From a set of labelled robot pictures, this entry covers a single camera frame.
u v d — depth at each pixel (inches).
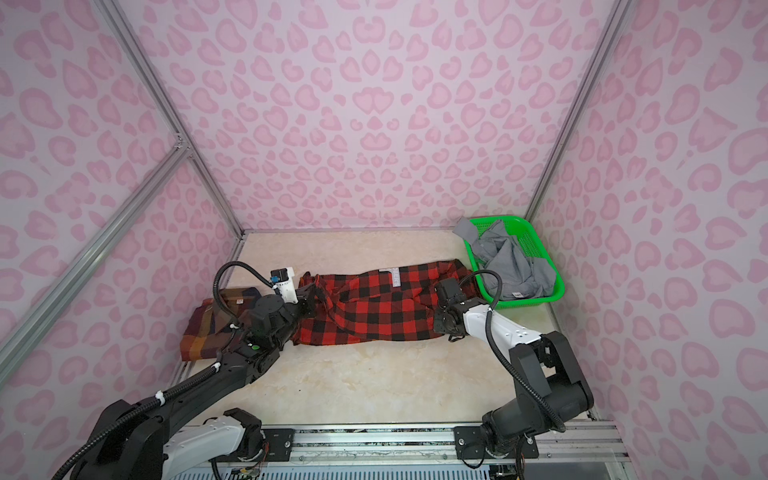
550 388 17.0
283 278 27.7
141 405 17.3
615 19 27.6
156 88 31.6
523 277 39.6
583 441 29.5
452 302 28.2
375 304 37.7
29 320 21.0
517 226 43.4
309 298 28.7
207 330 35.5
